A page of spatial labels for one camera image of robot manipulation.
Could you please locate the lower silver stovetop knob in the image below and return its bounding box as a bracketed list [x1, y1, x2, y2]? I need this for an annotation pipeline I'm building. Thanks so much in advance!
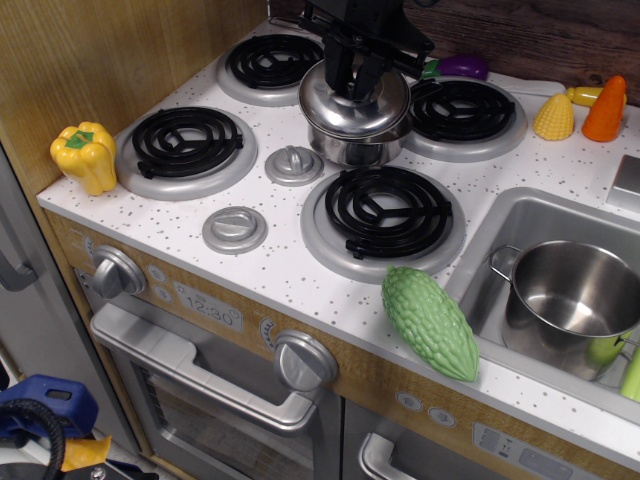
[202, 206, 268, 255]

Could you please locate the oven clock display panel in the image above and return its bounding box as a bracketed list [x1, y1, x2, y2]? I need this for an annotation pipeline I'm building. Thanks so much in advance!
[173, 282, 244, 333]

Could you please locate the upper silver stovetop knob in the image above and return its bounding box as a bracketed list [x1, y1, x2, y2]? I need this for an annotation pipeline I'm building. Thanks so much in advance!
[265, 145, 324, 187]

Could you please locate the silver oven door handle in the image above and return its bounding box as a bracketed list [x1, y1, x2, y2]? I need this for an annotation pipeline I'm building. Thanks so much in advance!
[91, 304, 317, 437]

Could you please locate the green bitter melon toy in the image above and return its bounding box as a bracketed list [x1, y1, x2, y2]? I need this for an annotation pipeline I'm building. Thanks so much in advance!
[381, 266, 479, 382]

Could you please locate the black braided hose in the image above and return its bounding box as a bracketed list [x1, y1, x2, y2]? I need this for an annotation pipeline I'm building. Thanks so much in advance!
[0, 398, 67, 480]

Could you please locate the silver stovetop knob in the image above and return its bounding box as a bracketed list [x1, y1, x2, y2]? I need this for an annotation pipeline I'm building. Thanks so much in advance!
[265, 145, 324, 187]
[202, 206, 268, 255]

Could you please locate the purple eggplant toy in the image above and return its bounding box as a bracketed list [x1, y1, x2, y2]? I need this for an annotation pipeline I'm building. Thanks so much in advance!
[420, 54, 489, 80]

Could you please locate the orange carrot toy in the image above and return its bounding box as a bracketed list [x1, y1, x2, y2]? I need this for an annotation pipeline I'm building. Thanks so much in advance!
[581, 75, 626, 142]

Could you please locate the right silver oven dial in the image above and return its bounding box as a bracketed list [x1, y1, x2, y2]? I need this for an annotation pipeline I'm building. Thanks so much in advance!
[274, 330, 339, 392]

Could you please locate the yellow corn toy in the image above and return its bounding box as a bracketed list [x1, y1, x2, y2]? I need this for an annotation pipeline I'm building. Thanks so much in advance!
[533, 94, 574, 141]

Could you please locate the back right black burner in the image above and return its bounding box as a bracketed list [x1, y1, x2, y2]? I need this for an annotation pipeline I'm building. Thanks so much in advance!
[409, 79, 515, 142]

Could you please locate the lower right door handle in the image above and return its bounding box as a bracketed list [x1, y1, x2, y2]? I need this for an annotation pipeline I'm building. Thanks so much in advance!
[358, 432, 447, 479]

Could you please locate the front left black burner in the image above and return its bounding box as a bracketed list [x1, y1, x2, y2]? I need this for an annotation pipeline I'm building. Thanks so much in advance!
[132, 107, 244, 179]

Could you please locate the silver oven dial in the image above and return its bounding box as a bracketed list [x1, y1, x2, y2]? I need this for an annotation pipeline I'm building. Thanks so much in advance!
[92, 245, 147, 300]
[274, 330, 339, 392]

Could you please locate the small steel pan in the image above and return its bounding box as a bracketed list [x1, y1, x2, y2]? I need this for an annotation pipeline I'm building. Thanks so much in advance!
[308, 118, 412, 167]

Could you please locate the grey fridge door handle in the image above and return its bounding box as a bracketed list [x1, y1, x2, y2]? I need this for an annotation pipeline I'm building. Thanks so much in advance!
[0, 209, 40, 293]

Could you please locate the left silver oven dial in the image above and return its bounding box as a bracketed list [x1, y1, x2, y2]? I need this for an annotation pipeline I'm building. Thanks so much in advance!
[92, 245, 147, 300]

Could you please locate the grey sink basin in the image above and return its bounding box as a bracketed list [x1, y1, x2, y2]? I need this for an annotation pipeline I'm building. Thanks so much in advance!
[447, 188, 639, 422]

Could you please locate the yellow bell pepper toy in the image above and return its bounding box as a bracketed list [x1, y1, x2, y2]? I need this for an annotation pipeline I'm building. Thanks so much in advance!
[49, 121, 117, 196]

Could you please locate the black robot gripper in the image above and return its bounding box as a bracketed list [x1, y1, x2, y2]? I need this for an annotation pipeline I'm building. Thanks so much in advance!
[299, 0, 434, 101]

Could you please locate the silver faucet base block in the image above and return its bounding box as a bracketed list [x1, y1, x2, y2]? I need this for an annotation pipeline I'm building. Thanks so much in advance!
[606, 155, 640, 212]

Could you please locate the yellow orange toy vegetable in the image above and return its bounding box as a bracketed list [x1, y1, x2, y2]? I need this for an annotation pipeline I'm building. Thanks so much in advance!
[566, 86, 603, 107]

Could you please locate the blue clamp tool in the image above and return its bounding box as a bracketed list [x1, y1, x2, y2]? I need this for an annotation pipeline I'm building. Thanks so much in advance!
[1, 374, 99, 438]

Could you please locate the back left black burner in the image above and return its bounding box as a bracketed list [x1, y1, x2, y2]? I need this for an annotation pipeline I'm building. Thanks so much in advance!
[225, 34, 324, 90]

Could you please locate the large steel pot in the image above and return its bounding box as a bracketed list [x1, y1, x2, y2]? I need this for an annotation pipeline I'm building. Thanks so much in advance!
[488, 240, 639, 381]

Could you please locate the shiny steel pot lid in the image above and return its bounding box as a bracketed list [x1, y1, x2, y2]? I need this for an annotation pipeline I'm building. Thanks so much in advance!
[298, 61, 410, 139]

